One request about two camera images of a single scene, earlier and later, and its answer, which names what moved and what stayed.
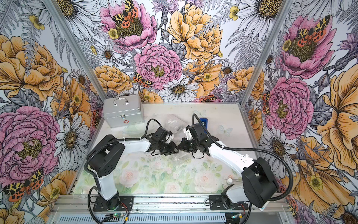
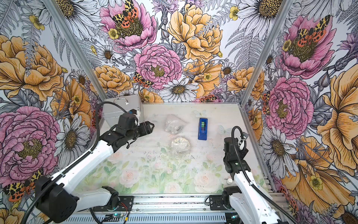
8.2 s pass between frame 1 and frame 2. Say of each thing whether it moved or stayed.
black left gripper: moved
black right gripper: moved
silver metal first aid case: stayed
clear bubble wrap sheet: stayed
